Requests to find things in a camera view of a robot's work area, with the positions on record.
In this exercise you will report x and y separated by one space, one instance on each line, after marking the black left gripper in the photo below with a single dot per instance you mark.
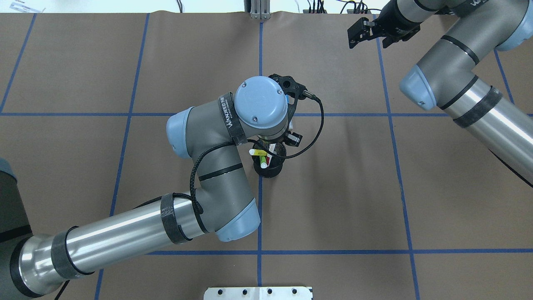
293 139

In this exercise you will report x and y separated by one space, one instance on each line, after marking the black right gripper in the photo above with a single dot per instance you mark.
397 26

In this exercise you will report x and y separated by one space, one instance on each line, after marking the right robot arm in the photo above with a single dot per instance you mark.
444 77

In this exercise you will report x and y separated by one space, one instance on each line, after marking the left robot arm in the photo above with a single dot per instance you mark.
215 196

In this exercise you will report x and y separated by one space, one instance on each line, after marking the black mesh pen cup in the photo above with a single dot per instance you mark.
274 163

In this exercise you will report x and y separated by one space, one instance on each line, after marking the green marker pen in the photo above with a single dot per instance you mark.
263 162

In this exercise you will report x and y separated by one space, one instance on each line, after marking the yellow highlighter pen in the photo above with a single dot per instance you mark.
257 152

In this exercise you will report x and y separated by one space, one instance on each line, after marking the brown paper table mat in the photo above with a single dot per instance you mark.
390 203

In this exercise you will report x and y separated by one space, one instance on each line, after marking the aluminium frame post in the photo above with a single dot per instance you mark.
258 9

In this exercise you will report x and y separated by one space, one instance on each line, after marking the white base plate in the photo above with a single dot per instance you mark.
259 293

